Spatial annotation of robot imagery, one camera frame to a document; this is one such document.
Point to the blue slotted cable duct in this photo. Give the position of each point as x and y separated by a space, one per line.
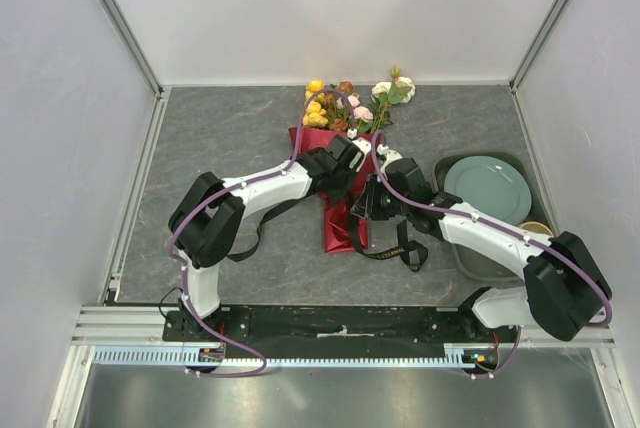
196 357

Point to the brown rose stem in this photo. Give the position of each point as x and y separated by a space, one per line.
338 113

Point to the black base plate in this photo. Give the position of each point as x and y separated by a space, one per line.
252 324

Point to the dark red wrapping paper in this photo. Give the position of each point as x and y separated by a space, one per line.
336 217

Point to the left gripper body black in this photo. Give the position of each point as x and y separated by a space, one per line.
343 182

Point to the teal ceramic plate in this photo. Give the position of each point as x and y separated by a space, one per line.
491 185

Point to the pink rose stem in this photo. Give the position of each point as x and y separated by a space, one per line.
374 116

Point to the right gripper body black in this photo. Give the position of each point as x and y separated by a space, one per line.
387 205

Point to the yellow rose stem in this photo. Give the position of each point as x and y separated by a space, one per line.
315 114

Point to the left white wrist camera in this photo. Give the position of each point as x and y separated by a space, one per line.
363 147

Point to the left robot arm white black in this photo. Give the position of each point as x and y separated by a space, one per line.
206 222

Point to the white rose stem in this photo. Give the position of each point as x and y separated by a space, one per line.
399 89

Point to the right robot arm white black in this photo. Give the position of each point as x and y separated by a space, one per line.
563 290

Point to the beige ceramic mug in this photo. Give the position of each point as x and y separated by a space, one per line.
536 228

